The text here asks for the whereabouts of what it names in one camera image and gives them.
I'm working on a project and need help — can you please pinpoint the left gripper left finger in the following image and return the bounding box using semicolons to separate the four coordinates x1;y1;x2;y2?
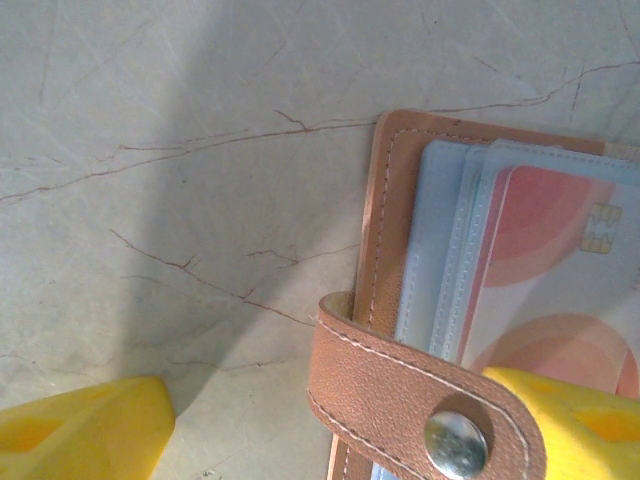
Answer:
0;375;177;480

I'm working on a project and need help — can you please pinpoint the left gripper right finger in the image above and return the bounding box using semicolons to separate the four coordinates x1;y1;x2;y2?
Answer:
482;367;640;480

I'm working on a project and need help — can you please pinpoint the brown leather card holder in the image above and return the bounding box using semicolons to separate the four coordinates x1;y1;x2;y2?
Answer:
305;109;640;480

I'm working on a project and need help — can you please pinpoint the red circle credit card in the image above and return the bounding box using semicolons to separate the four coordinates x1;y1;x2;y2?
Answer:
459;164;640;401

